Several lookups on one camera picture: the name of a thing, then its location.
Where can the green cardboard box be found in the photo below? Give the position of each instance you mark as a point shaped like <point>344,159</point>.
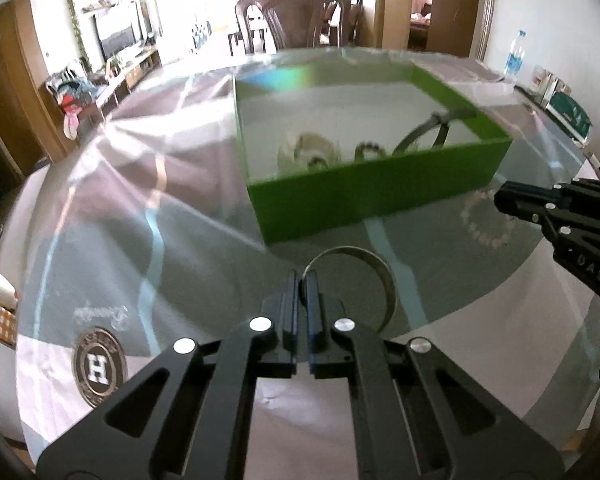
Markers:
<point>375,195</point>

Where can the silver metal bangle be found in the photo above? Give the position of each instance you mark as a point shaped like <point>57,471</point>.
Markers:
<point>380,272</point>

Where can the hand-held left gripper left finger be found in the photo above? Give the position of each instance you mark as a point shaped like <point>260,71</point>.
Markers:
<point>290,310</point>

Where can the hanging green vine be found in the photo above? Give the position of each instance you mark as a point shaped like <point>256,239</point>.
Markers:
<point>77,20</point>

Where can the green stone pendant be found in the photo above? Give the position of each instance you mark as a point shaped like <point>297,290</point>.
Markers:
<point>318,162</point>

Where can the flat screen television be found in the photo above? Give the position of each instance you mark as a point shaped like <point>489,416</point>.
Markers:
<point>115,35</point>

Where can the clear plastic water bottle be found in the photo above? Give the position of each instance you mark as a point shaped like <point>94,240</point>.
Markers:
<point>515,57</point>

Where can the green and white carton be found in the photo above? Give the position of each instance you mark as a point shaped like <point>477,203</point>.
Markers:
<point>570,115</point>

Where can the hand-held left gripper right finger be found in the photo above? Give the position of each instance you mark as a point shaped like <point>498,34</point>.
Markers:
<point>312,310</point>

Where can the grey and white tablecloth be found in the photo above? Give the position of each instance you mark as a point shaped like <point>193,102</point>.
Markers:
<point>130,220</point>

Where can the wooden television cabinet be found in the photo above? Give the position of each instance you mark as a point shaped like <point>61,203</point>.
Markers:
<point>130,72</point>

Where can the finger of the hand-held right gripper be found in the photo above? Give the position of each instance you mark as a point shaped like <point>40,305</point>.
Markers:
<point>535,212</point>
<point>530,192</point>

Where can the dark wooden chair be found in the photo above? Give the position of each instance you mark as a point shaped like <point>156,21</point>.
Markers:
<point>292,15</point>

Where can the pile of colourful clothes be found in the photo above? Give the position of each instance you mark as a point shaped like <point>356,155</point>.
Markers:
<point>75,95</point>

